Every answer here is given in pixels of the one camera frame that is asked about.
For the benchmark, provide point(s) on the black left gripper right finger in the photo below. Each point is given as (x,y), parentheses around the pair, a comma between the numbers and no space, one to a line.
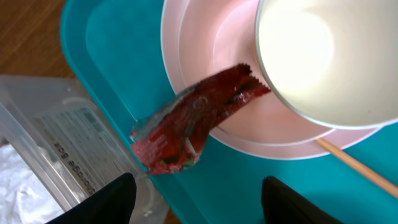
(283,205)

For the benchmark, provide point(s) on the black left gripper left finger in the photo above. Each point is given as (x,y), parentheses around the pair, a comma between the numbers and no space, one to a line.
(114,204)

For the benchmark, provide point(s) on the red snack wrapper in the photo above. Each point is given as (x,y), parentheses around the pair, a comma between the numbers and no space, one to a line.
(173,138)

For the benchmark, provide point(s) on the white tissue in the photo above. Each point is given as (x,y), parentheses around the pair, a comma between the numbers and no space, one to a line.
(24,199)

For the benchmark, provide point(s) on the clear plastic waste bin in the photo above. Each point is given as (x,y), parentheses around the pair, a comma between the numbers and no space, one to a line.
(68,144)

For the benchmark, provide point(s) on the pink plate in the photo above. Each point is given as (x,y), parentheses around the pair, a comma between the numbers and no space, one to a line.
(264,146)

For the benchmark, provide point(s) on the white cup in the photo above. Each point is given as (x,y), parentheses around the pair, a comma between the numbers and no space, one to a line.
(333,62)

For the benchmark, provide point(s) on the teal serving tray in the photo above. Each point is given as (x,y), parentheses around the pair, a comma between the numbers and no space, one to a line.
(114,48)

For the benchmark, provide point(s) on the pink shallow bowl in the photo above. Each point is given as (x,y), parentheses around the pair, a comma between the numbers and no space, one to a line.
(217,34)

